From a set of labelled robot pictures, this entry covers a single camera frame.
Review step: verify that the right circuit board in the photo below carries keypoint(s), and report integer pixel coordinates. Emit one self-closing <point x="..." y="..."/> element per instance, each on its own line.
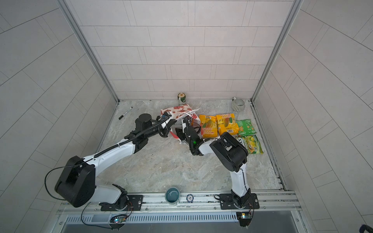
<point x="244" y="218"/>

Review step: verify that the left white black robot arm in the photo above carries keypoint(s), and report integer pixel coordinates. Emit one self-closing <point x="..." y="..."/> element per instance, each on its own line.
<point x="77" y="183"/>

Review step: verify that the black marker pen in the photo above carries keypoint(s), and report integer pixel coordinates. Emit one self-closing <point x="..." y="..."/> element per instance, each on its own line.
<point x="121" y="116"/>

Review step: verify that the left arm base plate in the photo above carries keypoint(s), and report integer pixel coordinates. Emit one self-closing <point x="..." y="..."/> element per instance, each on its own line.
<point x="128" y="202"/>

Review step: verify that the blue white poker chip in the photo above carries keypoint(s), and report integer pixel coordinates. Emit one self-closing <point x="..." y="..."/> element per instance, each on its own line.
<point x="190" y="198"/>

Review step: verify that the left circuit board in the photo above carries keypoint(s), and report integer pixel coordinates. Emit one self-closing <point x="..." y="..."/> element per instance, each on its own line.
<point x="118" y="221"/>

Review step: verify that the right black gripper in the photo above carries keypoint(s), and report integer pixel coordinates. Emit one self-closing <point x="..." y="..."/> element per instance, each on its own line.
<point x="180" y="133"/>

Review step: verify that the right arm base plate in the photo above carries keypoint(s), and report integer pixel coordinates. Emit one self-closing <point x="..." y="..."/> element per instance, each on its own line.
<point x="234" y="202"/>

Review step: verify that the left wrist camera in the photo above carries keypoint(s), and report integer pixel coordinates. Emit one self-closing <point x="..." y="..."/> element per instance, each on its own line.
<point x="165" y="117"/>

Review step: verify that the circuit board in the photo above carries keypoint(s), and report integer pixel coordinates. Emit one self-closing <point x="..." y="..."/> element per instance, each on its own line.
<point x="118" y="221"/>
<point x="244" y="218"/>

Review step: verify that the aluminium rail frame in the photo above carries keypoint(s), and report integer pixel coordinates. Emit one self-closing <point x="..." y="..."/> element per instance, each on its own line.
<point x="280" y="211"/>

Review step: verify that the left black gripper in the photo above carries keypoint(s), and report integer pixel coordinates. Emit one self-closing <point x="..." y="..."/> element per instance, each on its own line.
<point x="166" y="120"/>

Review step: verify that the red white paper gift bag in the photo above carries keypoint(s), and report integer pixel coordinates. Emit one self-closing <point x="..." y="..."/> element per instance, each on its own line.
<point x="178" y="113"/>

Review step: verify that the green yellow snack packet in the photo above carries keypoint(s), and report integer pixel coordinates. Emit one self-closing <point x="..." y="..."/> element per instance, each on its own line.
<point x="251" y="143"/>

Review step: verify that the striped ceramic mug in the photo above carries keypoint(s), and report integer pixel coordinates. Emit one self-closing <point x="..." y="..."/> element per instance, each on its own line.
<point x="238" y="105"/>

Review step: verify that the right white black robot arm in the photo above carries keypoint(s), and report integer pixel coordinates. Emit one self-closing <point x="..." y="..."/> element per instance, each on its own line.
<point x="232" y="154"/>

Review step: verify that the green white drink can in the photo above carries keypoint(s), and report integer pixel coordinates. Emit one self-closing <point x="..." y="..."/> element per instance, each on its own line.
<point x="181" y="99"/>

